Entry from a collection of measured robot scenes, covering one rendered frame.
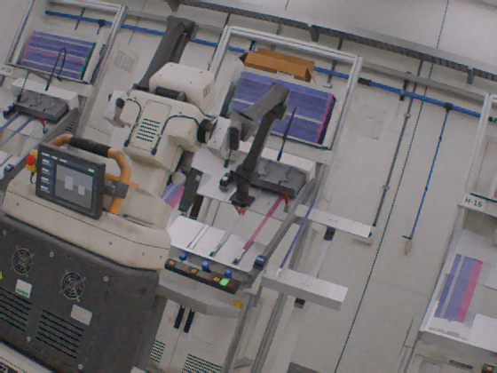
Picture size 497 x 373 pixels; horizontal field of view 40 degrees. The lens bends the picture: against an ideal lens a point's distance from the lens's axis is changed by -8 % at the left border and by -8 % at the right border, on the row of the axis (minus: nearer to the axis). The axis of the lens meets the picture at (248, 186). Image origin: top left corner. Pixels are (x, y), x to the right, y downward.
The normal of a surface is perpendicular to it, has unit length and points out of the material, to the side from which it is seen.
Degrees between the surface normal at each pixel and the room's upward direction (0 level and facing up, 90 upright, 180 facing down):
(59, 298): 90
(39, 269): 90
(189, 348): 90
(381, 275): 90
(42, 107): 47
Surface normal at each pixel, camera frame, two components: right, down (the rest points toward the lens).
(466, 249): 0.01, -0.78
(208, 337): -0.30, -0.15
